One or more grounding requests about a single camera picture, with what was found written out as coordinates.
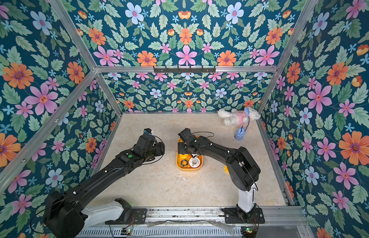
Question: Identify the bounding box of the white plush toy pink shirt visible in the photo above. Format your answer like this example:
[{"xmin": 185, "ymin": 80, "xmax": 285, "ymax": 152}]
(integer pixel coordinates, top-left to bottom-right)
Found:
[{"xmin": 217, "ymin": 107, "xmax": 261, "ymax": 127}]

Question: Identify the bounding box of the orange white tape roll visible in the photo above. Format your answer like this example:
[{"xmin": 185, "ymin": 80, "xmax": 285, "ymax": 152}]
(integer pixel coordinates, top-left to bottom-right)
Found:
[{"xmin": 189, "ymin": 157, "xmax": 201, "ymax": 169}]

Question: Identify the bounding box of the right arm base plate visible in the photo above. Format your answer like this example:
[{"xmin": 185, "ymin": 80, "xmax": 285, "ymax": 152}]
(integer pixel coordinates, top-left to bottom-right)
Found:
[{"xmin": 221, "ymin": 206, "xmax": 265, "ymax": 224}]

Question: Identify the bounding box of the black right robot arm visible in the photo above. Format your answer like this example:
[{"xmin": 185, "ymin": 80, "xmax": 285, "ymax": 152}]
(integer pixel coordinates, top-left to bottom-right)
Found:
[{"xmin": 178, "ymin": 128, "xmax": 261, "ymax": 214}]

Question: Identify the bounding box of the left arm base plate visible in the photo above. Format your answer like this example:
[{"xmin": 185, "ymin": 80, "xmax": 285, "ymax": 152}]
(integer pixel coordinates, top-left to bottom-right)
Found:
[{"xmin": 105, "ymin": 198, "xmax": 147, "ymax": 225}]

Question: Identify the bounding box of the black wall hook rail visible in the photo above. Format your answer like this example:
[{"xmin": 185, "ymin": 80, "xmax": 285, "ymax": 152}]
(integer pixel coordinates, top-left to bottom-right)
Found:
[{"xmin": 153, "ymin": 66, "xmax": 216, "ymax": 74}]

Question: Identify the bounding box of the aluminium front rail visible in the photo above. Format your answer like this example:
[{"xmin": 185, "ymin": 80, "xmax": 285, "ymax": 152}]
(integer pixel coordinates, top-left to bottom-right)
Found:
[{"xmin": 62, "ymin": 206, "xmax": 309, "ymax": 227}]

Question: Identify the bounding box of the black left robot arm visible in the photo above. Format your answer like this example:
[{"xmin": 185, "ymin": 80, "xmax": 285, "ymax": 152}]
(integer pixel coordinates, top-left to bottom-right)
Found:
[{"xmin": 43, "ymin": 131, "xmax": 165, "ymax": 238}]

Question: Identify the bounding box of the yellow plastic storage box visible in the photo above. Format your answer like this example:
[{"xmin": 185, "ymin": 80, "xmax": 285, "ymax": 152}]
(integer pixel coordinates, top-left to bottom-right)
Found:
[{"xmin": 176, "ymin": 139, "xmax": 204, "ymax": 172}]

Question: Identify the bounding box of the yellow black tape roll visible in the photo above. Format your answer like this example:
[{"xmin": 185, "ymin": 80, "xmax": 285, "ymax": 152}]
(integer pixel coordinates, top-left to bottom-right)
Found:
[{"xmin": 180, "ymin": 159, "xmax": 188, "ymax": 168}]

